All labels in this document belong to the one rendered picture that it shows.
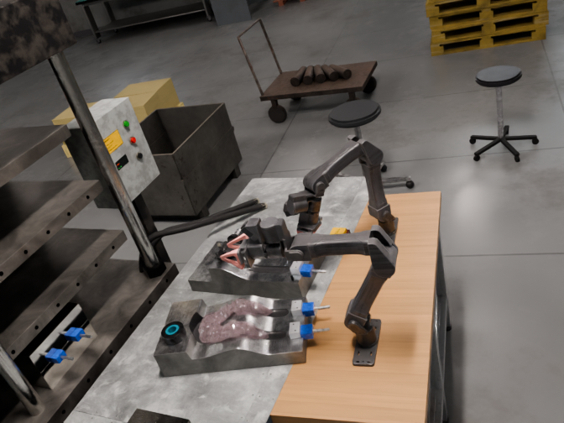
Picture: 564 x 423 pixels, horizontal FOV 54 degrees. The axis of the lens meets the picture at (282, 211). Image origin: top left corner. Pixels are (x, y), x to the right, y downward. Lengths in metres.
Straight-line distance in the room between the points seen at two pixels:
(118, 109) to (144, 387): 1.19
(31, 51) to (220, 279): 1.04
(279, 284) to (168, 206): 2.42
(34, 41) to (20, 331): 0.99
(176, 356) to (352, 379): 0.58
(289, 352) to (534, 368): 1.35
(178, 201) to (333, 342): 2.60
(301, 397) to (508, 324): 1.50
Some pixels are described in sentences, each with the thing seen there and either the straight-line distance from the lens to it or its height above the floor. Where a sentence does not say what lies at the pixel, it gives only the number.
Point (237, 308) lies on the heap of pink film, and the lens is 1.99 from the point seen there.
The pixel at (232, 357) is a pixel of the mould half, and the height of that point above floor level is 0.86.
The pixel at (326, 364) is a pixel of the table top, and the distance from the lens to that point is 1.87.
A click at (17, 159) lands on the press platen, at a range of 2.15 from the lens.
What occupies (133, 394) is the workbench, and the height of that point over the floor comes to 0.80.
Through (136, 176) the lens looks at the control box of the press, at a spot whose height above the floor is 1.15.
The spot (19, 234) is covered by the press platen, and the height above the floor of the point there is 1.29.
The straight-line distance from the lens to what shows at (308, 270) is 2.06.
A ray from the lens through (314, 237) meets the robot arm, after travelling 1.65.
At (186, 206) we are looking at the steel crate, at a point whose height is 0.18.
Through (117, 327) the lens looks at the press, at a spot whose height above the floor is 0.79.
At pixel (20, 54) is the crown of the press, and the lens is 2.04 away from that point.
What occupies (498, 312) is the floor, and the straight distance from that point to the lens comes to 3.10.
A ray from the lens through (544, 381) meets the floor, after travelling 2.82.
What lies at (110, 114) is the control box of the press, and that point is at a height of 1.45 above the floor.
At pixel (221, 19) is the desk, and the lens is 10.58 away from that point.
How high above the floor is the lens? 2.16
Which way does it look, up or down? 31 degrees down
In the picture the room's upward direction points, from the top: 16 degrees counter-clockwise
